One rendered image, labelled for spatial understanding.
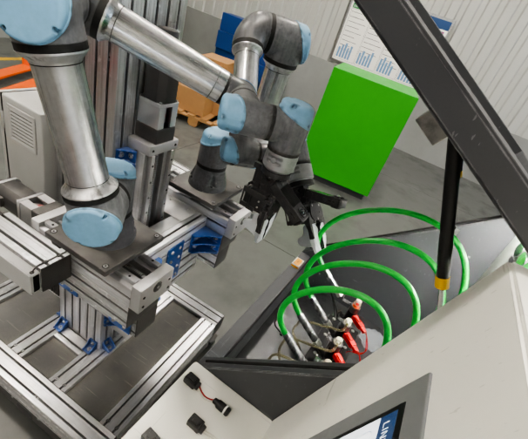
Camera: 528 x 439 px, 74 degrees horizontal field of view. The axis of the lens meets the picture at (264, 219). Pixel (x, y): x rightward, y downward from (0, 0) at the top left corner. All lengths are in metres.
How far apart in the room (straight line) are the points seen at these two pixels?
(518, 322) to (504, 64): 7.04
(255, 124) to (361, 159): 3.61
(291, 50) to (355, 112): 3.01
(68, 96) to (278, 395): 0.70
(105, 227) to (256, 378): 0.46
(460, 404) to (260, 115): 0.57
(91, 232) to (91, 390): 1.01
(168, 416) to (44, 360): 1.08
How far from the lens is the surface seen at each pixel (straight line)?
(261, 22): 1.18
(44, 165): 1.38
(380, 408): 0.48
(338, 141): 4.26
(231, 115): 0.71
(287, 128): 0.74
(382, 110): 4.16
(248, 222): 0.87
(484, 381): 0.38
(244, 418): 0.86
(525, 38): 7.40
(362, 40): 7.42
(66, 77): 0.73
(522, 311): 0.43
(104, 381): 1.76
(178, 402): 0.85
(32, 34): 0.70
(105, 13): 0.82
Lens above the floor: 1.72
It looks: 32 degrees down
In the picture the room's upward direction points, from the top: 20 degrees clockwise
